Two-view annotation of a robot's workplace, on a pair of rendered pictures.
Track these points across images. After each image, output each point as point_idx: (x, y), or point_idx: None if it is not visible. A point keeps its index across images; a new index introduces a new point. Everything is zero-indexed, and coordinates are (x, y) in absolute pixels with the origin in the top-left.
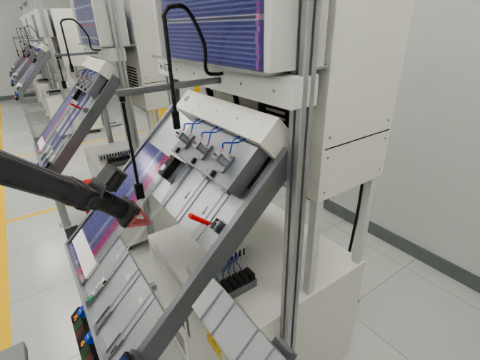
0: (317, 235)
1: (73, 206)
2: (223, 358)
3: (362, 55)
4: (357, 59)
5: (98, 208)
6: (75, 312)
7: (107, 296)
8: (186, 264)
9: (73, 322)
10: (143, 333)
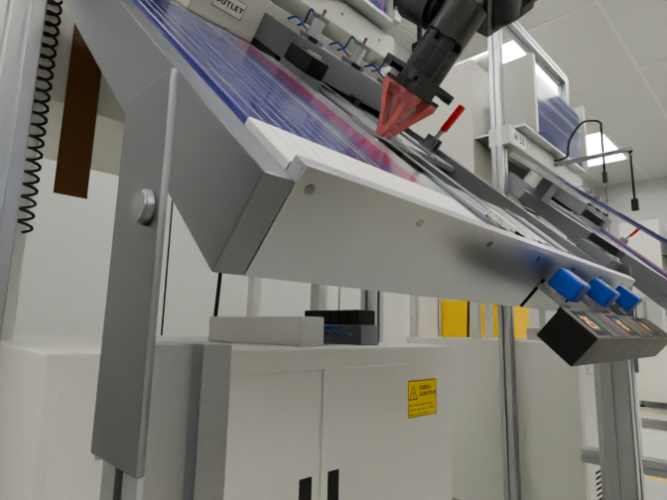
0: None
1: (536, 1)
2: (440, 396)
3: None
4: None
5: (484, 36)
6: (579, 319)
7: None
8: (263, 346)
9: (603, 331)
10: (550, 239)
